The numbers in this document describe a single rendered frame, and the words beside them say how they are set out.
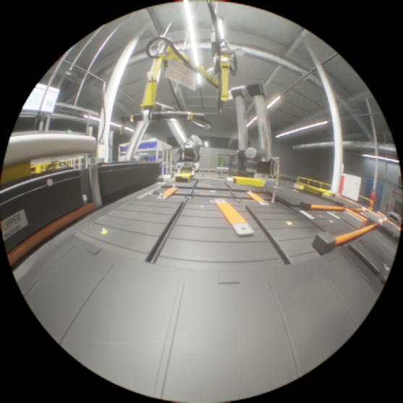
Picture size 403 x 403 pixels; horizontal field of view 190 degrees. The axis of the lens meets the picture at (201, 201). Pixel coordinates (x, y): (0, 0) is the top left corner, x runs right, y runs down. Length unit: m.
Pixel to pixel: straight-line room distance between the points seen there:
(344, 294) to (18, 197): 0.41
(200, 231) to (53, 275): 0.19
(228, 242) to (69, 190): 0.31
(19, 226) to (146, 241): 0.24
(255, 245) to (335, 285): 0.11
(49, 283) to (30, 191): 0.17
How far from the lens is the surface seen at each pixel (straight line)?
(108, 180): 0.38
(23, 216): 0.28
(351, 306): 0.15
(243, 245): 0.15
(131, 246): 0.15
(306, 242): 0.21
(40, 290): 0.16
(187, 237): 0.15
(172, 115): 0.74
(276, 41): 10.88
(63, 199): 0.30
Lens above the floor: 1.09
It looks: 18 degrees down
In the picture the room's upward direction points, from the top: 3 degrees clockwise
